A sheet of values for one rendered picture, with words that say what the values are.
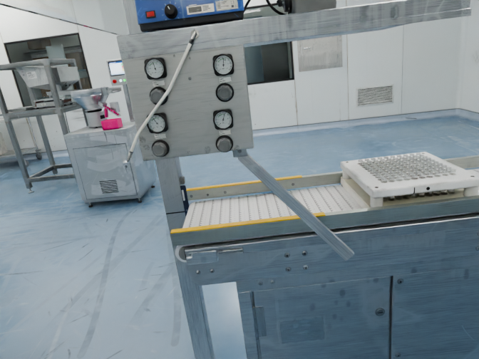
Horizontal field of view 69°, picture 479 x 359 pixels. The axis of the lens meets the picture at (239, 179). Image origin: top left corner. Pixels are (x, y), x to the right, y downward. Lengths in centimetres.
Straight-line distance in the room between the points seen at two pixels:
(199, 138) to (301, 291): 48
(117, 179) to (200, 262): 284
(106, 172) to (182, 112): 298
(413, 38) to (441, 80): 83
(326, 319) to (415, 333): 25
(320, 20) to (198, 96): 25
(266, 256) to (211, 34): 48
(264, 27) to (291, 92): 535
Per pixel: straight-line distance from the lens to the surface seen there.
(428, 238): 90
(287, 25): 67
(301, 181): 104
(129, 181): 357
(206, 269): 83
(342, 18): 69
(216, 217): 91
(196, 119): 67
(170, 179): 105
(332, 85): 609
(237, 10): 71
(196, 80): 67
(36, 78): 470
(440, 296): 107
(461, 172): 96
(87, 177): 372
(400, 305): 104
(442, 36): 658
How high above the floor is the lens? 120
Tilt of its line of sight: 18 degrees down
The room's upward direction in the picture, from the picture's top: 7 degrees counter-clockwise
